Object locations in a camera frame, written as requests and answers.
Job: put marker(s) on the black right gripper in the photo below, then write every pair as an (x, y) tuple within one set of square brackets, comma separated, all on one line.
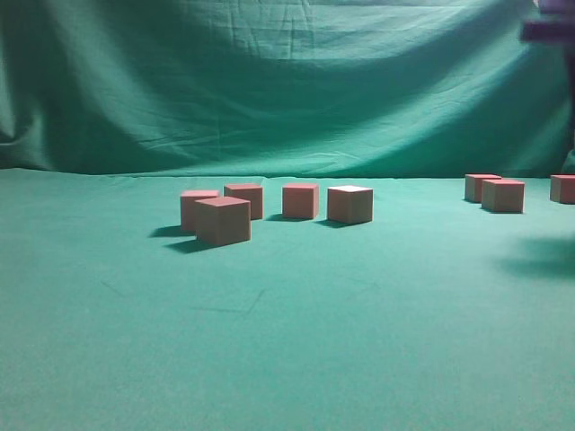
[(555, 24)]

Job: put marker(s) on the pink cube placed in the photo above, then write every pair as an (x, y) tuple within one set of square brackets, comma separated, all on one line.
[(252, 192)]

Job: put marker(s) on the pink cube row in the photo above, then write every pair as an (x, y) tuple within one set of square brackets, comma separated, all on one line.
[(187, 206)]

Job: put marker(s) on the green cloth backdrop and cover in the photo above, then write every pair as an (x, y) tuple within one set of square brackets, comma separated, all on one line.
[(436, 315)]

